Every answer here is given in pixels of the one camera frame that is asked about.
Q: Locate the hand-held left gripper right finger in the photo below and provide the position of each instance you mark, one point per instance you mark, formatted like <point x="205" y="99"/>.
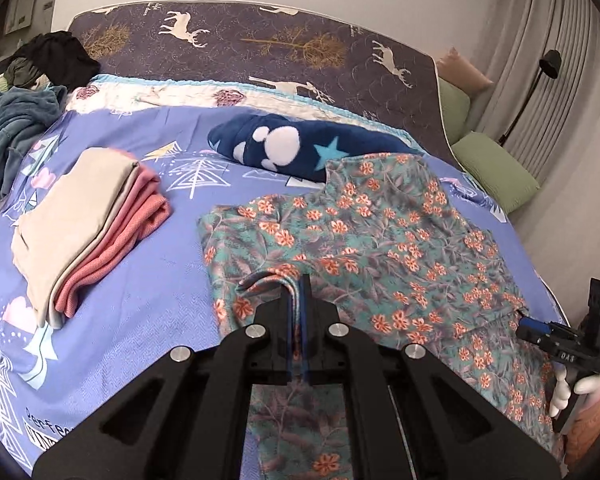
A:
<point x="311" y="332"/>

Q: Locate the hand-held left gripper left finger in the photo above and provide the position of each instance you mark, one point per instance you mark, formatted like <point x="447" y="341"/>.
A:
<point x="284" y="332"/>

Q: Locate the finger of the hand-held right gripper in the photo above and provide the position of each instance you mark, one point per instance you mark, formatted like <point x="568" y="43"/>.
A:
<point x="532" y="331"/>

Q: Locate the teal floral garment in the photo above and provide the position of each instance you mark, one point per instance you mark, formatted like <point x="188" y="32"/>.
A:
<point x="405" y="240"/>

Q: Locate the person's right forearm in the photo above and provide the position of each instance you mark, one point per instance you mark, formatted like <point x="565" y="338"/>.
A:
<point x="587" y="425"/>

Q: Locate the person's right hand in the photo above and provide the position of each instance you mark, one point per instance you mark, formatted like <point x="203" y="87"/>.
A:
<point x="562" y="392"/>

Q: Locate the blue printed bed sheet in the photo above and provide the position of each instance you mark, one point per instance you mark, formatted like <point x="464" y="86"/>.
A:
<point x="145" y="310"/>

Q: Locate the large green pillow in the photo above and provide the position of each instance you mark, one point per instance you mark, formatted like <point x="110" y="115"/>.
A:
<point x="495" y="175"/>

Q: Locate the folded pink garment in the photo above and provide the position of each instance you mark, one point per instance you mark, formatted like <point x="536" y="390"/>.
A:
<point x="130" y="240"/>

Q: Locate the navy star print blanket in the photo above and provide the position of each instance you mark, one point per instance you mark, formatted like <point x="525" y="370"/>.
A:
<point x="360" y="147"/>

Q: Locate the small green pillow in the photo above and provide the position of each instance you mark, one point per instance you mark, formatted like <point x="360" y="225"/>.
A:
<point x="455" y="110"/>

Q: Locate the folded beige garment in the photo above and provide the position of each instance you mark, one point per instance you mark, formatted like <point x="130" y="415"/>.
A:
<point x="70" y="220"/>

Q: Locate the white patterned quilt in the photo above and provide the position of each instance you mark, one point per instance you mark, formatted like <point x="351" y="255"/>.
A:
<point x="180" y="94"/>

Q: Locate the pink pillow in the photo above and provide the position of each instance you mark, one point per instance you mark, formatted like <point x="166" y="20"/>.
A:
<point x="462" y="72"/>

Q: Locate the black floor lamp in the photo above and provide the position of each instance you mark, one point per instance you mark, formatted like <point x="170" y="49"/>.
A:
<point x="550" y="62"/>

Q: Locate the deer print upright mattress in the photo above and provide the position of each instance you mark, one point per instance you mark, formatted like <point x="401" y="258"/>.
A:
<point x="280" y="25"/>

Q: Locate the teal grey fleece cloth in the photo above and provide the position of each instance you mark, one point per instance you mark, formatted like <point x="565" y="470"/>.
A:
<point x="10" y="125"/>

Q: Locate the black cloth pile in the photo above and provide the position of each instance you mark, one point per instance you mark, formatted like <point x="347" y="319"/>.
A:
<point x="65" y="57"/>

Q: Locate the olive green cloth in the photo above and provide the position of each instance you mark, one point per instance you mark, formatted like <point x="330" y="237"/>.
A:
<point x="25" y="72"/>

